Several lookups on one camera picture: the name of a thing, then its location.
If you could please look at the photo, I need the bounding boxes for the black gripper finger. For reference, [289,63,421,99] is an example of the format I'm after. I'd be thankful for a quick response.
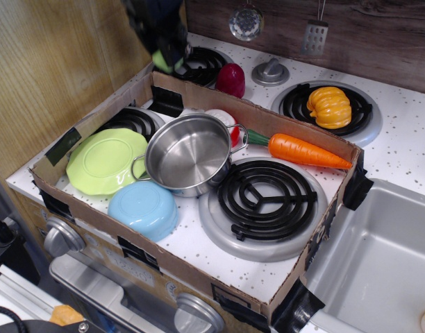
[171,42,193,71]

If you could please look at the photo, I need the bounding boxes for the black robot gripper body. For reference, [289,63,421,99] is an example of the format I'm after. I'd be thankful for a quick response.
[122,0,188,52]

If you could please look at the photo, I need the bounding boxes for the stainless steel pot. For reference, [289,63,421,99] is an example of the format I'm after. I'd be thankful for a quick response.
[131,113,249,197]

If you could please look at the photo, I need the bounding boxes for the back left black burner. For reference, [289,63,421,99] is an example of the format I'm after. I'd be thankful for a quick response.
[171,46,233,87]

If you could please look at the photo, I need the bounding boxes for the black burner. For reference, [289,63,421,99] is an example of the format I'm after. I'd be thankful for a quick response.
[171,46,233,87]
[94,107,165,141]
[270,80,383,147]
[199,157,328,262]

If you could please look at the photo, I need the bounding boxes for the red toy pepper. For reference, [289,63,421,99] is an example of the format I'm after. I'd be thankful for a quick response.
[215,63,246,98]

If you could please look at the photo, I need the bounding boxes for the hanging metal skimmer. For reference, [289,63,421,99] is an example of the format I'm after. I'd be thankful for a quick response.
[228,1,265,42]

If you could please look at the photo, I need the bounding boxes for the front left black burner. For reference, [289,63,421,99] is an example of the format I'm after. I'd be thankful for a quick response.
[94,107,165,141]

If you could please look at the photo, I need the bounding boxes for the silver stove top knob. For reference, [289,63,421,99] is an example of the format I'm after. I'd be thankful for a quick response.
[251,58,290,87]

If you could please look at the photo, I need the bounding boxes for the red and white toy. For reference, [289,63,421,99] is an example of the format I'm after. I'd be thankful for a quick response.
[205,109,240,147]

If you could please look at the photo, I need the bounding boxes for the green plastic plate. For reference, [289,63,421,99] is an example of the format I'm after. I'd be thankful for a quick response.
[66,128,147,196]

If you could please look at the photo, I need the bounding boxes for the hanging metal spatula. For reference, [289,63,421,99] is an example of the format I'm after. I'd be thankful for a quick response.
[300,0,328,56]

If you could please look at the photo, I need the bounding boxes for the orange toy carrot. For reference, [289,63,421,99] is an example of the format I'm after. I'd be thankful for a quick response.
[247,129,352,170]

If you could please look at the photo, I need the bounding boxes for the blue plastic bowl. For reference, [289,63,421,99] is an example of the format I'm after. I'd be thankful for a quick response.
[108,181,178,242]

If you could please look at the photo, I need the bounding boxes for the yellow toy squash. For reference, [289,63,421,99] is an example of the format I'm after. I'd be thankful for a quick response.
[307,86,352,130]

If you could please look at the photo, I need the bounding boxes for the front right black burner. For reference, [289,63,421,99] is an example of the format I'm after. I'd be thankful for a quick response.
[199,157,328,262]

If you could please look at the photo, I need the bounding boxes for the back right black burner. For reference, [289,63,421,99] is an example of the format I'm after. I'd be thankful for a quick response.
[270,80,383,147]

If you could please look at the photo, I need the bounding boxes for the left silver oven knob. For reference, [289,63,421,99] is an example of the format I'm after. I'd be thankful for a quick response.
[44,217,85,257]

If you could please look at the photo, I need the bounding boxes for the silver oven knob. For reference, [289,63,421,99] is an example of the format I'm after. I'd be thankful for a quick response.
[44,217,85,257]
[174,293,225,333]

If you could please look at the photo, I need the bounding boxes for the right silver oven knob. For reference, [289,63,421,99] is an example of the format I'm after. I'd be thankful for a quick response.
[174,293,225,333]

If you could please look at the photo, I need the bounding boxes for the cardboard fence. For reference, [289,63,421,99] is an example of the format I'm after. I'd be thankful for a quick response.
[31,72,365,332]

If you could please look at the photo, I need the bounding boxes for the orange toy bottom left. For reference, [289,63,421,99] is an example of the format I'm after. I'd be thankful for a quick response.
[49,305,85,326]

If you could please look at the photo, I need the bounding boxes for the grey toy sink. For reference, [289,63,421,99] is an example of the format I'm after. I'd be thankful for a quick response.
[305,180,425,332]

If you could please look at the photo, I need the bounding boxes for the silver oven door handle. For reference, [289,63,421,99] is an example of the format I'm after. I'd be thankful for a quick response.
[49,255,162,332]

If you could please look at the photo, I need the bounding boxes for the black cable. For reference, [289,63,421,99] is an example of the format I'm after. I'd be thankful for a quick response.
[0,304,29,333]

